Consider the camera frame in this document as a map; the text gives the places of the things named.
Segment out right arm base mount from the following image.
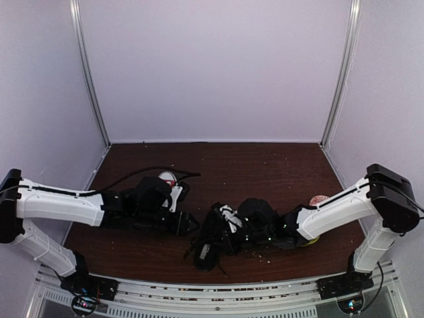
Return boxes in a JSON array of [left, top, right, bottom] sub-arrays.
[[317, 253, 374, 315]]

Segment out lime green bowl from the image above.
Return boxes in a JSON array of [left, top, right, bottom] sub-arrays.
[[300, 236, 320, 247]]

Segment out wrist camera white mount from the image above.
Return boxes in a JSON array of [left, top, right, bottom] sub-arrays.
[[211, 202, 243, 234], [169, 182, 190, 213]]

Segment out aluminium frame post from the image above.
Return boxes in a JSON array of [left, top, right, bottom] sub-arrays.
[[320, 0, 362, 150], [69, 0, 111, 148]]

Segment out right aluminium frame post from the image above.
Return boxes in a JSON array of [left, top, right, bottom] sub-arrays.
[[320, 0, 362, 150]]

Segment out red patterned bowl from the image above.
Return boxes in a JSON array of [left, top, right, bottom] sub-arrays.
[[309, 195, 329, 206]]

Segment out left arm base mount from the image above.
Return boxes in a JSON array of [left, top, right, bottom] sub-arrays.
[[58, 252, 118, 317]]

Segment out red canvas sneaker white laces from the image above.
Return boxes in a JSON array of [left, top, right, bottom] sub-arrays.
[[158, 171, 178, 188]]

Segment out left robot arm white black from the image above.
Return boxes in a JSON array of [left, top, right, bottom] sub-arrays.
[[1, 169, 200, 294]]

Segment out left aluminium frame post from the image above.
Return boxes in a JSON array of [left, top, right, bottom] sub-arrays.
[[69, 0, 111, 148]]

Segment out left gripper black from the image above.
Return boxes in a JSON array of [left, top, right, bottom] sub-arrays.
[[134, 208, 201, 238]]

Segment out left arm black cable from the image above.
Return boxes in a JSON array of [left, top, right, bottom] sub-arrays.
[[0, 166, 202, 199]]

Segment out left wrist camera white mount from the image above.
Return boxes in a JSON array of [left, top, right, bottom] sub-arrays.
[[169, 182, 190, 213]]

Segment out upturned shoe orange sole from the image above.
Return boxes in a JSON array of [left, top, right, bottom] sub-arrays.
[[182, 203, 233, 278]]

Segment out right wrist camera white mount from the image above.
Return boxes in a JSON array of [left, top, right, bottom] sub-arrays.
[[211, 202, 243, 234]]

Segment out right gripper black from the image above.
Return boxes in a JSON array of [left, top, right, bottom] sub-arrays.
[[210, 227, 272, 258]]

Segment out front aluminium rail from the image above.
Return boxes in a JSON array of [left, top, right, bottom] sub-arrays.
[[32, 264, 401, 318]]

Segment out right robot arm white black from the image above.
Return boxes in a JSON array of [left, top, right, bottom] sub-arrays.
[[217, 164, 423, 293]]

